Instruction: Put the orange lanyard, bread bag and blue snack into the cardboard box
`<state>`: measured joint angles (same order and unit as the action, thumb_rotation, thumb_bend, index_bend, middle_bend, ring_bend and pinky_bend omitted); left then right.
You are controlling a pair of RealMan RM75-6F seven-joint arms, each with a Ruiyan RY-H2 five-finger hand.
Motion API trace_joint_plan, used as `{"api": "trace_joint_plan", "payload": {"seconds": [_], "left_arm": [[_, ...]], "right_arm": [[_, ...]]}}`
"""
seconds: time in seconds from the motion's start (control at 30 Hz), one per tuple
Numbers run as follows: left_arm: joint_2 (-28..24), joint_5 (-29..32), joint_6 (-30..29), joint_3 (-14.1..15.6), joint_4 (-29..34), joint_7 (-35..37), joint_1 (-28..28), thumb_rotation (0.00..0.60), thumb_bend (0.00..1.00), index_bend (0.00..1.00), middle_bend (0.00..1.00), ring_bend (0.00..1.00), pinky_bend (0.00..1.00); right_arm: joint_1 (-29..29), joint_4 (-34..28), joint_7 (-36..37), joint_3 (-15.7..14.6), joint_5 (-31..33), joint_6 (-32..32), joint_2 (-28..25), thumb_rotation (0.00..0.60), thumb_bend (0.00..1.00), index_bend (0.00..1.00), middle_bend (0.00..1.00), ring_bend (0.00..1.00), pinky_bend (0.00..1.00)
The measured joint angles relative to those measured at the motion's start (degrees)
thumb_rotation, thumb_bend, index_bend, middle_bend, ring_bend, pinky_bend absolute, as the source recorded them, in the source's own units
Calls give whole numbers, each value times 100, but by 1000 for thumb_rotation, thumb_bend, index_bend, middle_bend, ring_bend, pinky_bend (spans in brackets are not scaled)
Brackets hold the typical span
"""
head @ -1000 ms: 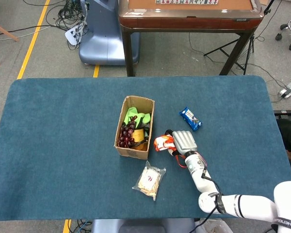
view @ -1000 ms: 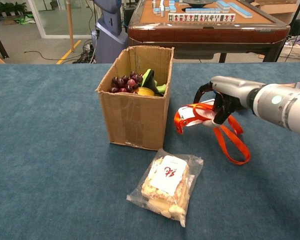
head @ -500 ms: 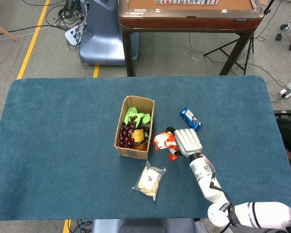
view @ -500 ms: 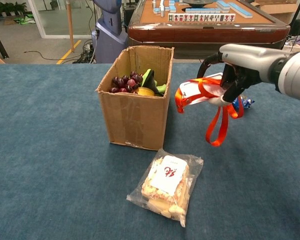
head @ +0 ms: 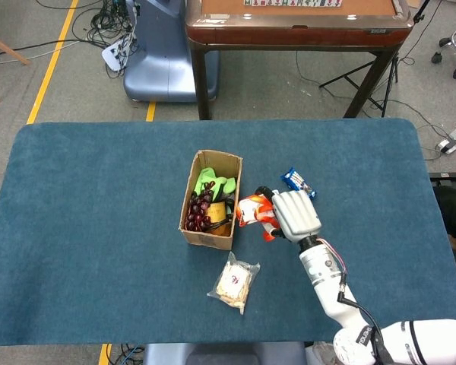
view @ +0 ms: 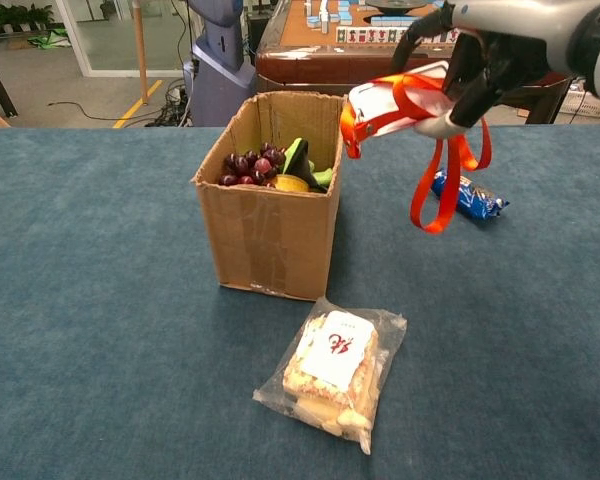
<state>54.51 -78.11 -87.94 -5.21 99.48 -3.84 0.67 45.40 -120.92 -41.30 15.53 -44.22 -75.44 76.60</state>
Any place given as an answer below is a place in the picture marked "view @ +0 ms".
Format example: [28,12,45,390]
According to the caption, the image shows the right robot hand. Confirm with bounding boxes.
[390,0,589,140]

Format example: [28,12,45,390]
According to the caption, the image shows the blue cookie snack pack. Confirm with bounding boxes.
[430,168,510,222]

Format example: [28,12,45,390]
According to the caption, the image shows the clear bag of white snacks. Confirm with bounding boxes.
[252,296,409,456]

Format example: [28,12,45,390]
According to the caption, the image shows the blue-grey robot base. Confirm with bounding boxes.
[182,0,258,127]

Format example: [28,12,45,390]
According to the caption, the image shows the open cardboard box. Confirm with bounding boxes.
[190,90,350,303]

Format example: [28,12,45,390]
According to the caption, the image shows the short blue-backed tile row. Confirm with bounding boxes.
[370,14,444,29]

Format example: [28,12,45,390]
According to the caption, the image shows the face-up mahjong tile row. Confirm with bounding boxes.
[335,25,461,45]

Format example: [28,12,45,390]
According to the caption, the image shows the blue-backed mahjong tile stack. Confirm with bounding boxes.
[304,0,354,35]

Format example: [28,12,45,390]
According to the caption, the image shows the brown mahjong table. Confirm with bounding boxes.
[254,0,581,125]

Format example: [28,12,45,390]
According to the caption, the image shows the purple grape bunch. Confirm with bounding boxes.
[218,142,287,189]

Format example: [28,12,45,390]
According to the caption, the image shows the wooden pole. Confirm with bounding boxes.
[132,0,150,106]

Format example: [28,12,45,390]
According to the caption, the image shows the green item on floor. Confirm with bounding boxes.
[27,27,74,51]

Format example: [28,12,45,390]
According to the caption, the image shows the blue felt table mat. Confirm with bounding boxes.
[0,125,600,480]

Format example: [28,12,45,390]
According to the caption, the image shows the potted green plants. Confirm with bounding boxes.
[0,3,56,36]

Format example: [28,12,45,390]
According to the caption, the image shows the black floor cable bundle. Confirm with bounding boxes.
[144,74,196,127]

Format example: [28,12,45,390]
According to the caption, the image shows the white glass partition frame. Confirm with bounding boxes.
[54,0,194,79]

